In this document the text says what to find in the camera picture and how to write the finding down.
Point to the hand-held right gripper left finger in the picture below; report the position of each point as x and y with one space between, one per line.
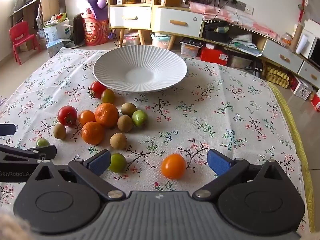
100 161

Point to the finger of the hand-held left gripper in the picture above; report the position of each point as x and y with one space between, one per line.
7 129
42 152

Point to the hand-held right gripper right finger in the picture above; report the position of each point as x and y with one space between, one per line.
217 161

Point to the large orange cherry tomato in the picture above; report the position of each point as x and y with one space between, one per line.
173 166

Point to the small orange cherry tomato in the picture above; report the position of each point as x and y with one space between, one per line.
86 118

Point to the red tomato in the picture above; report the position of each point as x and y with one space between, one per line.
66 113
98 87

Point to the large orange mandarin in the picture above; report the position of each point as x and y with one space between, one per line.
106 115

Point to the green jujube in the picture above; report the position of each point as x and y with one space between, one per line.
140 118

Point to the green-brown cherry tomato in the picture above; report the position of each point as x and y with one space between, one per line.
108 96

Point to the white ribbed plate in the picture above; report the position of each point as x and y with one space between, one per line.
140 65

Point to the floral tablecloth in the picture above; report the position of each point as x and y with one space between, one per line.
225 120

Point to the beige fuzzy cloth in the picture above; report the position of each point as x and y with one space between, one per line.
10 230

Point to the yellow table cover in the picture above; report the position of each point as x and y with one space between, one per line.
295 135

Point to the blue and white carton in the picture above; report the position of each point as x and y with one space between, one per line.
56 47

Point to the red plastic chair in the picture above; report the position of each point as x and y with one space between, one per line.
20 33

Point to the black device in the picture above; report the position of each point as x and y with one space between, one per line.
258 69

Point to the clear storage bin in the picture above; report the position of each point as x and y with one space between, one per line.
240 62
132 40

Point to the yellow egg cartons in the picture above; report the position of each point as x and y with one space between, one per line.
276 76

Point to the red box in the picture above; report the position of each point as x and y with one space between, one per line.
213 56

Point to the white carton with toys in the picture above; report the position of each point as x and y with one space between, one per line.
53 33

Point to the white printed box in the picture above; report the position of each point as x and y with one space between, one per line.
302 90

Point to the clear bin with black lid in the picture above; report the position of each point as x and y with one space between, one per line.
191 47

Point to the pile of papers and bags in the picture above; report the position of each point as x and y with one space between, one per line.
246 45

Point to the black panel heater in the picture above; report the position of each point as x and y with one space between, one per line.
78 30

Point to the long wooden media stand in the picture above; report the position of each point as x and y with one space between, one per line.
280 52

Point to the black case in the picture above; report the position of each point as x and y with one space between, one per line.
216 33

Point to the red printed bucket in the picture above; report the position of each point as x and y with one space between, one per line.
93 32

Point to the clear bin with blue lid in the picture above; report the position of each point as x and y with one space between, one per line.
162 41

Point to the wooden desk with shelves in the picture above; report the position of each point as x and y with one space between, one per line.
50 2

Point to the glass jar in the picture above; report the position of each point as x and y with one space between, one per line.
286 39

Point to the low wooden drawer cabinet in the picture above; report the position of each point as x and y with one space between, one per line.
175 22

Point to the pink patterned cloth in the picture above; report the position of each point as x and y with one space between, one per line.
225 15

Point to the tall wooden shelf cabinet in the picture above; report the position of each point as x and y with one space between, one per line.
130 17

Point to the cardboard tube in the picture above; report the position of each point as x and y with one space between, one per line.
297 37

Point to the white boards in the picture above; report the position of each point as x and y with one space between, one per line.
311 40

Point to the white wall socket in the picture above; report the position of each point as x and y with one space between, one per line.
250 10

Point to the grey wall socket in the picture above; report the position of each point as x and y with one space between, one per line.
241 6

